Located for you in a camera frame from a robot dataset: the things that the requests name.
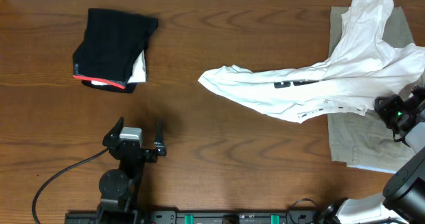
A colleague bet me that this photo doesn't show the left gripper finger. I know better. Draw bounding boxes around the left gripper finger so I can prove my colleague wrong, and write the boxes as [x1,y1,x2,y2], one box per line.
[154,122,167,156]
[102,117,124,146]

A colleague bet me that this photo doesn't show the white t-shirt black logo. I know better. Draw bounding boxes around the white t-shirt black logo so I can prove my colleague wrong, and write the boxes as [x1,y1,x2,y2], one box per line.
[199,0,424,123]

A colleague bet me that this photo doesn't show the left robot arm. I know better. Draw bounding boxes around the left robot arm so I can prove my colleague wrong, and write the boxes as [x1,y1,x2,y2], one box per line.
[95,117,167,224]

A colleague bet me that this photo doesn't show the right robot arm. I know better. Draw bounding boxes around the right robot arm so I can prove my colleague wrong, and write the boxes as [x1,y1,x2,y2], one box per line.
[313,86,424,224]

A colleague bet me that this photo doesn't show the beige khaki shorts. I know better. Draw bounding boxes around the beige khaki shorts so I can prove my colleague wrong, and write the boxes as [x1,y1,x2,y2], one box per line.
[327,7,424,174]

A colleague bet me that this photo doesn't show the white folded garment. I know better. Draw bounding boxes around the white folded garment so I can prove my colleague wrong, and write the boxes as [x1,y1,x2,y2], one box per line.
[90,51,147,89]

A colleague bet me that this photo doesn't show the black folded garment red trim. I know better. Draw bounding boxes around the black folded garment red trim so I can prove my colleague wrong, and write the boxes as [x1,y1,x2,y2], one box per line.
[72,8,159,94]

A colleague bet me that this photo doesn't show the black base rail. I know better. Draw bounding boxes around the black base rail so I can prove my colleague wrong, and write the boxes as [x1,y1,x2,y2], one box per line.
[64,211,316,224]

